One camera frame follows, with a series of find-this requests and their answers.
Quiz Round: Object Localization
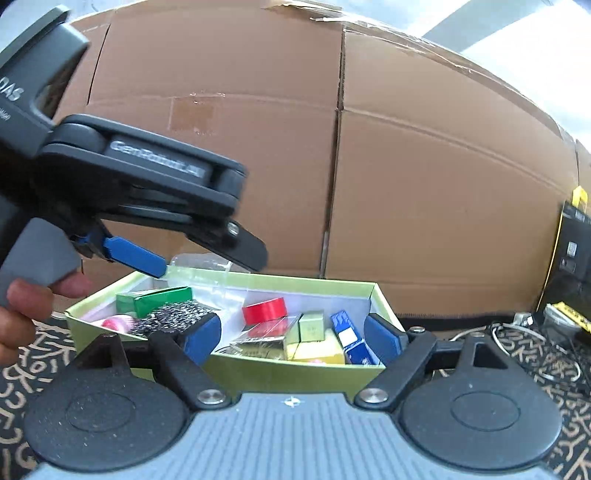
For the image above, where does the shiny packet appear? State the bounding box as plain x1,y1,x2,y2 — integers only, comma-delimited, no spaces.
217,316,304,361

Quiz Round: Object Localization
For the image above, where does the yellow carton box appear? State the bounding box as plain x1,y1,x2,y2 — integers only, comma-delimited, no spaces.
291,339,346,366

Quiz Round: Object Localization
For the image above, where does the large cardboard panel with label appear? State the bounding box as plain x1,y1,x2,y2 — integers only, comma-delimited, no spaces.
46,0,346,288

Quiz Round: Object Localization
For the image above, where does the person's left hand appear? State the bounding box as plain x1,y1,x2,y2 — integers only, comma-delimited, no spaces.
0,273,96,354

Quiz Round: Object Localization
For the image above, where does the large plain cardboard panel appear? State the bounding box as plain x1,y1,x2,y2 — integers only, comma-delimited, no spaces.
320,22,583,331

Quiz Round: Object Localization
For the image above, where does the plain green carton box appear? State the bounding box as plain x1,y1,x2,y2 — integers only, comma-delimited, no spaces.
115,286,194,319

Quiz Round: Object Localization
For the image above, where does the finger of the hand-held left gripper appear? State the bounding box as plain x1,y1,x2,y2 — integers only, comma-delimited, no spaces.
98,185,270,274
74,234,168,279

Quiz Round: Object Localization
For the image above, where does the grey cable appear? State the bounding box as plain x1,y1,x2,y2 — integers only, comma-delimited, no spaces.
442,320,583,385

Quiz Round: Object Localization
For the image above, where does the light green shoe box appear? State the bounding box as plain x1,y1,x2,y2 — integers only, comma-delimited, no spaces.
65,268,408,396

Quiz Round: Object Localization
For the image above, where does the black yellow carton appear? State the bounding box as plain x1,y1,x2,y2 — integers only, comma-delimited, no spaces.
536,185,591,334

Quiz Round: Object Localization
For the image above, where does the small olive green box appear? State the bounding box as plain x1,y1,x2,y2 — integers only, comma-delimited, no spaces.
298,311,325,345

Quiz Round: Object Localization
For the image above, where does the blue medicine box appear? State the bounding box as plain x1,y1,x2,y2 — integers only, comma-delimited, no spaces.
330,310,380,367

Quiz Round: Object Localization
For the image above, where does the clear zip bag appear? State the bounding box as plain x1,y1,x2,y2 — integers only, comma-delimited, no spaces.
166,253,253,315

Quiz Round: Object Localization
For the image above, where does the pink white cloth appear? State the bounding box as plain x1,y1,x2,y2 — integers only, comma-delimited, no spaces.
102,315,140,334

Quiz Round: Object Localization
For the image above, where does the red tape roll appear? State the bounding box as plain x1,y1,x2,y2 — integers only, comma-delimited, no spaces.
242,296,288,326

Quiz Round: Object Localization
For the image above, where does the black patterned mat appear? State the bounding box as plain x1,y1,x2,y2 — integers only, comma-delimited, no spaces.
0,314,591,480

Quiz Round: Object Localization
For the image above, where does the steel wool scrubber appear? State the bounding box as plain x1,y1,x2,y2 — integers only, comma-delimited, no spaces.
131,299,218,338

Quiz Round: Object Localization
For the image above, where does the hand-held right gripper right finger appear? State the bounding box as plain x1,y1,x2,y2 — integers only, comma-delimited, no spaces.
353,312,511,410

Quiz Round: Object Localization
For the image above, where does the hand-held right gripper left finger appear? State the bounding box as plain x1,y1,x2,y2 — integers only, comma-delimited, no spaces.
74,312,230,410

